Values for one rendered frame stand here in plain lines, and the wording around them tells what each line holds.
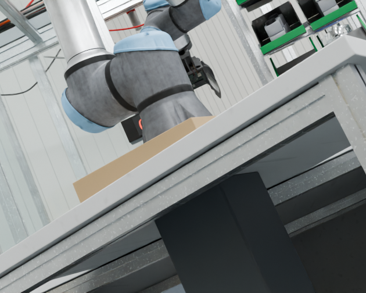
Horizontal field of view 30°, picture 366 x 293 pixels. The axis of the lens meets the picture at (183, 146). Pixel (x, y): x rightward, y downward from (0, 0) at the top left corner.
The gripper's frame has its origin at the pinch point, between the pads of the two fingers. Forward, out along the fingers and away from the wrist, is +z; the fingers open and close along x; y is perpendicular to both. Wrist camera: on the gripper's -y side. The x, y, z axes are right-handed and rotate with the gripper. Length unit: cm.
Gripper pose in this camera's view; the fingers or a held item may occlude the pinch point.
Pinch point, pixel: (203, 100)
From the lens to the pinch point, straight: 197.5
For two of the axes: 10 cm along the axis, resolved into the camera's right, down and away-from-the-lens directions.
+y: 1.9, 5.1, -8.4
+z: 3.8, 7.5, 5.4
